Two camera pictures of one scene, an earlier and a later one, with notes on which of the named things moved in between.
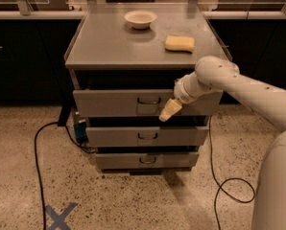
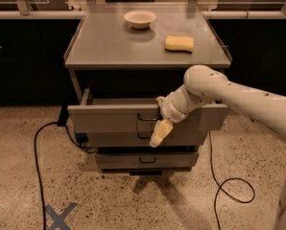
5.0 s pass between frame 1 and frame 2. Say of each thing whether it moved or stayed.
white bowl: stayed
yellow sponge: stayed
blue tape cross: stayed
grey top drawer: moved
